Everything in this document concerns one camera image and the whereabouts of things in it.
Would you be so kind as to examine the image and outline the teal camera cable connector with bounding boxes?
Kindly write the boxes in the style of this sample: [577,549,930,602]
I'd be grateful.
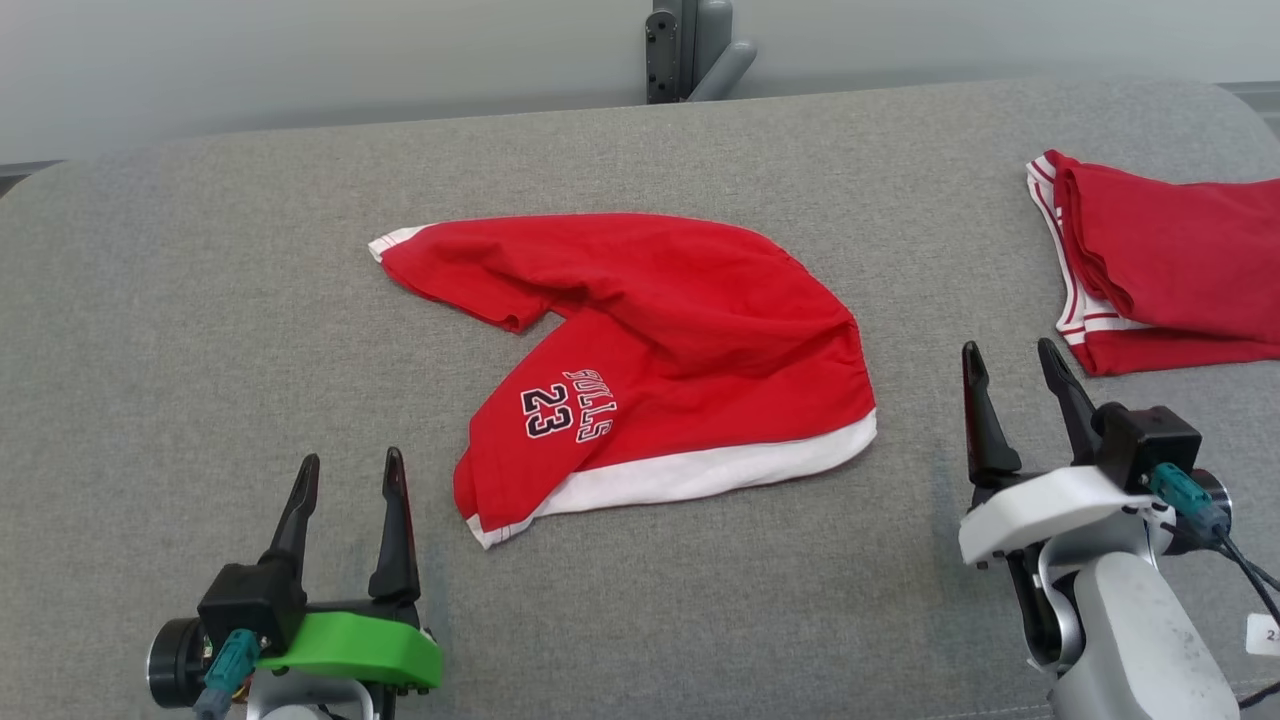
[1147,462,1234,542]
[194,629,262,720]

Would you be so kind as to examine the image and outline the teal left camera cable connector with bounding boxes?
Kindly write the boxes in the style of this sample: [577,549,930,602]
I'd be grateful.
[194,629,262,720]

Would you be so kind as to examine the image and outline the grey metal post bracket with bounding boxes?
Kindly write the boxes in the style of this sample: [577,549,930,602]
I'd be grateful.
[645,0,759,106]

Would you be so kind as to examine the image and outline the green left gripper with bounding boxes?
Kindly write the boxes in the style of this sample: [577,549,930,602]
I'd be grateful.
[254,446,445,692]

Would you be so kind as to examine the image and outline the red white lettered jersey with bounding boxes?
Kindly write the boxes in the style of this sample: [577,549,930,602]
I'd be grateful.
[1026,150,1280,379]

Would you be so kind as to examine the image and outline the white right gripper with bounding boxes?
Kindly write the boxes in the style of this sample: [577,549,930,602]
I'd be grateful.
[957,337,1163,570]

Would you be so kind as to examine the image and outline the black cable with white tag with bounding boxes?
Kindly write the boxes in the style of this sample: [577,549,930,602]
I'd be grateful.
[1213,530,1280,613]

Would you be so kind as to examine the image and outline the red shorts with number 23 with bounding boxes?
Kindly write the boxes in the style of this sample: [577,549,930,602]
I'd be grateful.
[367,211,880,551]

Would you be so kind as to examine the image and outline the teal right camera cable connector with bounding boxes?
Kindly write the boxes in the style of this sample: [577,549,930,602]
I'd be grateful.
[1147,462,1234,542]

